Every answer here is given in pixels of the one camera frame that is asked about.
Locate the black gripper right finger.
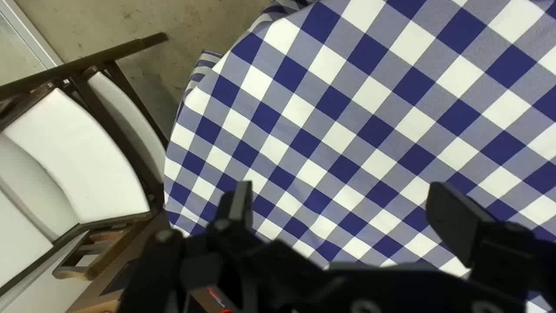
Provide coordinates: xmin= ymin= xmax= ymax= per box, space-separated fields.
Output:
xmin=424 ymin=181 xmax=535 ymax=282

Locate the blue white checkered tablecloth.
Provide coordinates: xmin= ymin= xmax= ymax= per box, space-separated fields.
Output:
xmin=163 ymin=0 xmax=556 ymax=313

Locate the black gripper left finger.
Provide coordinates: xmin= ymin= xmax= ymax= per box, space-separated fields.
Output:
xmin=210 ymin=179 xmax=255 ymax=238

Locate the dark wooden chair white cushion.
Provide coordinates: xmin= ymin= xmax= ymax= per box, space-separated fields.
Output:
xmin=0 ymin=31 xmax=174 ymax=313

